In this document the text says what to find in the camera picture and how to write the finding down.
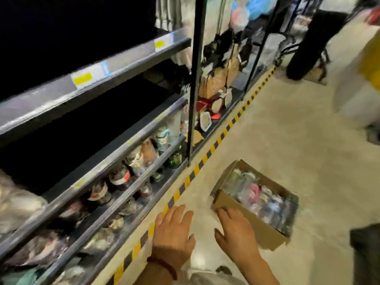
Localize person's right forearm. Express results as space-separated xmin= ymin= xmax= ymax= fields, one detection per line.
xmin=237 ymin=255 xmax=281 ymax=285

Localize person's right hand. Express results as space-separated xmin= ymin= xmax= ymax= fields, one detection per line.
xmin=214 ymin=207 xmax=262 ymax=266

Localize person's left forearm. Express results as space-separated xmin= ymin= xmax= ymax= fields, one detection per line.
xmin=133 ymin=262 xmax=179 ymax=285

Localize red round mirror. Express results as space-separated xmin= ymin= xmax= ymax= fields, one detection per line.
xmin=196 ymin=96 xmax=225 ymax=121

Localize black wooden display stand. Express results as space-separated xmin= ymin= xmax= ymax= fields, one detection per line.
xmin=350 ymin=224 xmax=380 ymax=285

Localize yellow white price label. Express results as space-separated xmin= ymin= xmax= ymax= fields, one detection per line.
xmin=70 ymin=61 xmax=112 ymax=90
xmin=154 ymin=32 xmax=176 ymax=53

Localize black metal store shelving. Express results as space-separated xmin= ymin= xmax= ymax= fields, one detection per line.
xmin=0 ymin=0 xmax=327 ymax=285

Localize brown cardboard box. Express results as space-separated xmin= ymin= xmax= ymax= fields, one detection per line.
xmin=210 ymin=159 xmax=300 ymax=251

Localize brown tote bag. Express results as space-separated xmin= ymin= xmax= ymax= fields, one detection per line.
xmin=226 ymin=44 xmax=241 ymax=88
xmin=198 ymin=66 xmax=228 ymax=100

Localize yellow white pillar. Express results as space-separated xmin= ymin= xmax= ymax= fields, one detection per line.
xmin=332 ymin=6 xmax=380 ymax=129

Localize row of hanging pastel pouches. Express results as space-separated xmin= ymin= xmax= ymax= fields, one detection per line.
xmin=205 ymin=0 xmax=235 ymax=38

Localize blue pink fluffy sponges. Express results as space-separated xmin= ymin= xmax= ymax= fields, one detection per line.
xmin=230 ymin=0 xmax=276 ymax=33

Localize white hanging cloth packs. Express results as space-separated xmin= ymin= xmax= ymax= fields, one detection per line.
xmin=155 ymin=0 xmax=195 ymax=70

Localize person's left hand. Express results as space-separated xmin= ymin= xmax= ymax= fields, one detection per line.
xmin=147 ymin=204 xmax=196 ymax=272

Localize tan bear shaped item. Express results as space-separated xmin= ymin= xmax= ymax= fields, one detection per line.
xmin=185 ymin=129 xmax=205 ymax=147

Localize white oval mirror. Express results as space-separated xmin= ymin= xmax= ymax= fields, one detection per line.
xmin=224 ymin=87 xmax=234 ymax=109

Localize red bead bracelet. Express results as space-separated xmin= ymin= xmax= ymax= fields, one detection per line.
xmin=147 ymin=256 xmax=178 ymax=281

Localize white blue framed mirror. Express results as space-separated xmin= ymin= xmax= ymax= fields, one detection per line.
xmin=199 ymin=111 xmax=212 ymax=133

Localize person's light grey trousers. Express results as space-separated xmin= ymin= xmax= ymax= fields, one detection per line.
xmin=178 ymin=265 xmax=247 ymax=285

